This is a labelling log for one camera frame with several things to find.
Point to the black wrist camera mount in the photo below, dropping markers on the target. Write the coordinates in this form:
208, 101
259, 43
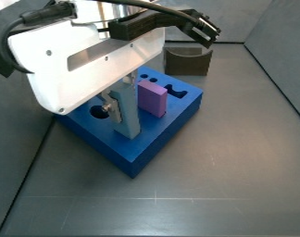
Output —
129, 28

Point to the purple rectangular block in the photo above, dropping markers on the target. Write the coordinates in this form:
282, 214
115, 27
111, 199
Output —
152, 98

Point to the black curved bracket stand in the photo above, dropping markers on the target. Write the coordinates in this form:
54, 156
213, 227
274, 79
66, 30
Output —
187, 61

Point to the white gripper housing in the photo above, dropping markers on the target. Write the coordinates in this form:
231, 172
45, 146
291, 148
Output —
73, 65

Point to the blue shape sorting board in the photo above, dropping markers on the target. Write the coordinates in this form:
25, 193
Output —
131, 154

